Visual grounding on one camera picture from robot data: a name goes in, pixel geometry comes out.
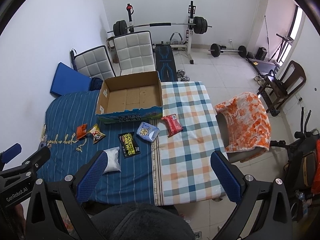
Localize open cardboard milk box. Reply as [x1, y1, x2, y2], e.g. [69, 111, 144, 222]
[95, 71, 163, 124]

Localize orange snack packet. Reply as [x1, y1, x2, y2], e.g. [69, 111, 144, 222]
[76, 124, 87, 140]

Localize black exercise bike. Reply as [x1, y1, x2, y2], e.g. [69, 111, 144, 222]
[270, 108, 319, 221]

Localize barbell on rack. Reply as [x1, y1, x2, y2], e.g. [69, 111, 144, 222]
[107, 16, 212, 36]

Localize chrome dumbbell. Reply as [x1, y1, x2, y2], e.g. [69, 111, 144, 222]
[177, 69, 190, 82]

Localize barbell on floor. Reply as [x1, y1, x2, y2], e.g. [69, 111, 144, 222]
[208, 43, 247, 58]

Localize yellow panda snack packet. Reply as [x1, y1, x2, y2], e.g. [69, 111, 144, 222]
[89, 124, 106, 144]

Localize orange white floral towel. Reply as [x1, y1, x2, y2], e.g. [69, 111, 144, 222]
[214, 92, 271, 150]

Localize blue striped bed cover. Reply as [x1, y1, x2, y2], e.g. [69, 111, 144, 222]
[37, 91, 156, 205]

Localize white cushioned chair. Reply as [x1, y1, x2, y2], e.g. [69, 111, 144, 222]
[113, 31, 156, 75]
[70, 45, 116, 80]

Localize white barbell rack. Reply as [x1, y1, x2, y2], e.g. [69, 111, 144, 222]
[126, 1, 196, 64]

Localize white cushioned chair left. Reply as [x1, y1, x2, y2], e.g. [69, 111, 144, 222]
[70, 45, 116, 80]

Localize white zip bag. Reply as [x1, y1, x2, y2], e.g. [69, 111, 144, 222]
[104, 147, 121, 174]

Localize grey chair under towel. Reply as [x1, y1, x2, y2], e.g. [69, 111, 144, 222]
[216, 113, 268, 163]

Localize white cushioned chair right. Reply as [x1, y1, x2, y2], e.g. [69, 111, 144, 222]
[113, 31, 156, 75]

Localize black shoe shine wipes pack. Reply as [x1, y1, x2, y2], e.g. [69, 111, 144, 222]
[118, 132, 140, 158]

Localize black treadmill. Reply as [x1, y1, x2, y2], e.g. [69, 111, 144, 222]
[246, 33, 294, 76]

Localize light blue tissue pack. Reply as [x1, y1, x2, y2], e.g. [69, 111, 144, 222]
[136, 122, 160, 142]

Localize dark wooden chair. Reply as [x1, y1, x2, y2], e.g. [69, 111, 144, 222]
[257, 60, 306, 117]

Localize plaid checked bed cover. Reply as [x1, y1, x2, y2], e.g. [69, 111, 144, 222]
[152, 81, 225, 206]

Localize blue folded mat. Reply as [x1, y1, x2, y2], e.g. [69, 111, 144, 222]
[50, 62, 91, 96]

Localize black blue weight bench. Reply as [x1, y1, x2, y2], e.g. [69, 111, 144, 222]
[155, 44, 178, 82]

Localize red snack packet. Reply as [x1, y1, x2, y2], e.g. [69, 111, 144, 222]
[161, 114, 183, 137]

